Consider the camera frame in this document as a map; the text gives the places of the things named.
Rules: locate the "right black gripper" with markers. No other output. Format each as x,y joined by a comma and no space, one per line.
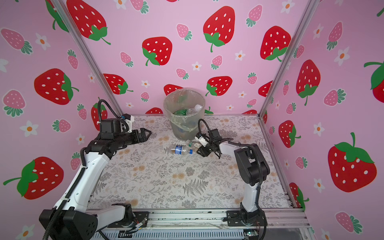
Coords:
203,151

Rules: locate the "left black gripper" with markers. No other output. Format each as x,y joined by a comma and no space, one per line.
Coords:
135,134

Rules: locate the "clear bottle red cap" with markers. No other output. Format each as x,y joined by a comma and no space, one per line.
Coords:
197,108

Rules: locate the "green bottle yellow cap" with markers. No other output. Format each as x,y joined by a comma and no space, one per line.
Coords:
182,112

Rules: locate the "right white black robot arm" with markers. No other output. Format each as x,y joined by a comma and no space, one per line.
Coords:
252,166

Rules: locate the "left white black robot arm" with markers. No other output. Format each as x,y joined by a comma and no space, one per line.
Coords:
69,219

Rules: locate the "clear plastic bin liner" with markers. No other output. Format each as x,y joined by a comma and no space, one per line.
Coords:
184,103

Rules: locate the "grey mesh waste bin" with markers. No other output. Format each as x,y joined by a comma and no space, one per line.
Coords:
184,123

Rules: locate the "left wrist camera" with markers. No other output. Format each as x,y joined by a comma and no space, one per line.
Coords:
127,123

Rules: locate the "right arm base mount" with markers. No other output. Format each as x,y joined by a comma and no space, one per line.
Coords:
245,219

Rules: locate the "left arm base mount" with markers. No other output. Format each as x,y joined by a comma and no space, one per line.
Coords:
136,220

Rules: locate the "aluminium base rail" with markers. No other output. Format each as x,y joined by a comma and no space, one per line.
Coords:
208,224

